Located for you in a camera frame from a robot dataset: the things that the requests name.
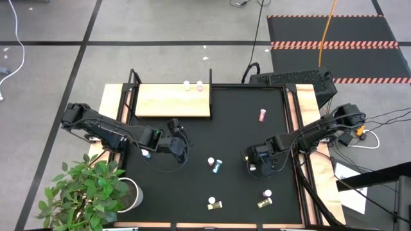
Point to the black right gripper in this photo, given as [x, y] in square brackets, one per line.
[265, 155]

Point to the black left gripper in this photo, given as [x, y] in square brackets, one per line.
[175, 148]

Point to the yellow medicine bottle white cap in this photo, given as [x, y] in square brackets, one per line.
[265, 202]
[252, 167]
[214, 205]

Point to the pink medicine bottle white cap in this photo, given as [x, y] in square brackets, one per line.
[267, 193]
[212, 200]
[199, 85]

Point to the blue medicine bottle white cap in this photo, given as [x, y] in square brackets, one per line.
[146, 153]
[217, 166]

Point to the clear bottle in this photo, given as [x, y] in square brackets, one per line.
[186, 85]

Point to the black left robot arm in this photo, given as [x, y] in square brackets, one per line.
[106, 128]

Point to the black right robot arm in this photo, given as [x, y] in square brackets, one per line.
[308, 131]

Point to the black perforated computer case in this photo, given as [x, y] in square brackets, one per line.
[289, 81]

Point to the white paper sheet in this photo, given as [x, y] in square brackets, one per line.
[350, 192]

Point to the orange power plug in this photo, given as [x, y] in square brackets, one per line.
[360, 131]

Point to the green plant white pot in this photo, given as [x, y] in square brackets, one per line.
[83, 192]

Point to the black metal beam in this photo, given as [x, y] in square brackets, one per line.
[375, 174]

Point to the black striped floor mat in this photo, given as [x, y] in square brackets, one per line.
[330, 29]

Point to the grey metal post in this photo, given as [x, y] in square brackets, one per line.
[405, 205]

